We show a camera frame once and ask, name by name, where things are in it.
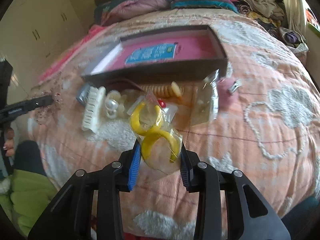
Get pink dotted scrunchie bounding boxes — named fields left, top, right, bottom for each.
left=34, top=91, right=62, bottom=125

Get blue silver hair comb clip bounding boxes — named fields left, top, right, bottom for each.
left=76, top=83, right=91, bottom=107

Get white hair claw clip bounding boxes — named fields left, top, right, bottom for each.
left=81, top=86, right=106, bottom=133

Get pearl hair tie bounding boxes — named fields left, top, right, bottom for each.
left=103, top=89, right=141, bottom=120

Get brown banana hair clip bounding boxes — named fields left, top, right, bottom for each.
left=105, top=79, right=143, bottom=92

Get pink fluffy pompom hair clip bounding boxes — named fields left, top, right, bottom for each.
left=217, top=77, right=242, bottom=109

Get yellow hoop earrings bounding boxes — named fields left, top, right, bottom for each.
left=128, top=92, right=183, bottom=183

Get clear bag with earrings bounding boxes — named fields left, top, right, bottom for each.
left=190, top=70, right=219, bottom=126

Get tan spiral hair tie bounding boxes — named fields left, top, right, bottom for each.
left=139, top=81, right=186, bottom=103

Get red bead earrings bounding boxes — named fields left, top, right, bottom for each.
left=158, top=99, right=178, bottom=122

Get person's left hand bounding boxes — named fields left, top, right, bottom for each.
left=3, top=128, right=15, bottom=157

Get green jacket sleeve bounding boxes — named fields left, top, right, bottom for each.
left=1, top=140, right=57, bottom=238

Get cream wardrobe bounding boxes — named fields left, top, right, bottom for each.
left=1, top=0, right=85, bottom=102

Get pink cartoon blanket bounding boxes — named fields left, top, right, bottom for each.
left=37, top=24, right=111, bottom=83

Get peach quilted bedspread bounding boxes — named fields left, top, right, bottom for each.
left=24, top=9, right=319, bottom=216

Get pink folded duvet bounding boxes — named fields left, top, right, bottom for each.
left=94, top=0, right=173, bottom=26

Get dark cardboard tray box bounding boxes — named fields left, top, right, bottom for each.
left=81, top=25, right=228, bottom=86

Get laundry basket with clothes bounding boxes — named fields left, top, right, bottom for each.
left=278, top=27, right=309, bottom=55

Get purple teal striped pillow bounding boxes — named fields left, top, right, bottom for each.
left=171, top=0, right=239, bottom=14

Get clothes on window sill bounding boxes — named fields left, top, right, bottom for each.
left=305, top=8, right=320, bottom=36

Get pile of clothes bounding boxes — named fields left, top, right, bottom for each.
left=216, top=0, right=288, bottom=30

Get cream curtain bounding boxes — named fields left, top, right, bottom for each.
left=283, top=0, right=307, bottom=43

